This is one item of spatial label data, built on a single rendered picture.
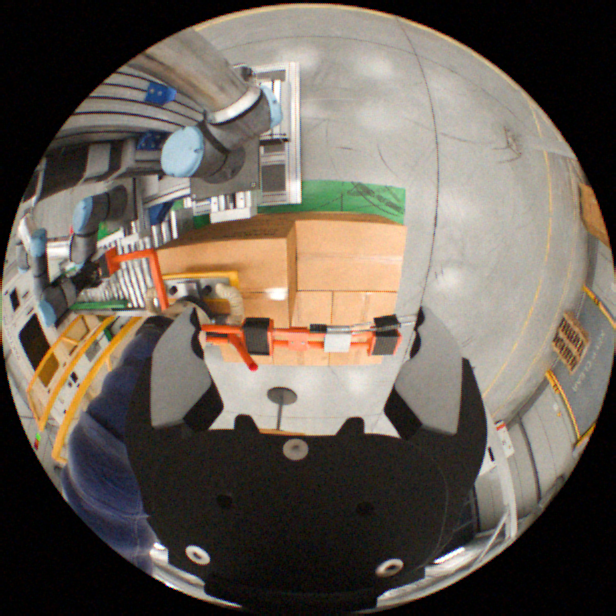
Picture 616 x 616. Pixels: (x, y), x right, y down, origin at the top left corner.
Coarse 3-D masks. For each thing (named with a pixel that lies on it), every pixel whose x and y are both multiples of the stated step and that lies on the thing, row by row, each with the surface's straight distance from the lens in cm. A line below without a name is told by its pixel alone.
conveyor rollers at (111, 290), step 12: (156, 228) 146; (168, 228) 141; (120, 240) 179; (156, 240) 147; (168, 240) 141; (120, 252) 180; (72, 264) 290; (120, 264) 189; (132, 264) 175; (144, 264) 161; (120, 276) 190; (132, 276) 176; (96, 288) 237; (108, 288) 214; (120, 288) 199; (132, 288) 186; (144, 288) 172; (84, 300) 286; (96, 300) 255; (108, 300) 224; (132, 300) 189; (156, 300) 169
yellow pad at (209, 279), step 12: (168, 276) 77; (180, 276) 74; (192, 276) 71; (204, 276) 69; (216, 276) 67; (228, 276) 65; (168, 288) 79; (204, 288) 67; (204, 300) 73; (216, 300) 71; (228, 300) 69
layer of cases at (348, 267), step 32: (224, 224) 130; (320, 224) 110; (352, 224) 111; (384, 224) 116; (320, 256) 114; (352, 256) 115; (384, 256) 120; (320, 288) 120; (352, 288) 122; (384, 288) 127; (320, 320) 131; (352, 320) 133; (224, 352) 164; (288, 352) 149; (320, 352) 148; (352, 352) 150
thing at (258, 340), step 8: (248, 320) 58; (256, 320) 57; (264, 320) 57; (272, 320) 58; (240, 328) 57; (248, 328) 55; (256, 328) 55; (264, 328) 54; (240, 336) 57; (248, 336) 58; (256, 336) 57; (264, 336) 57; (272, 336) 58; (248, 344) 60; (256, 344) 59; (264, 344) 59; (272, 344) 58; (248, 352) 61; (256, 352) 61; (264, 352) 61; (272, 352) 59
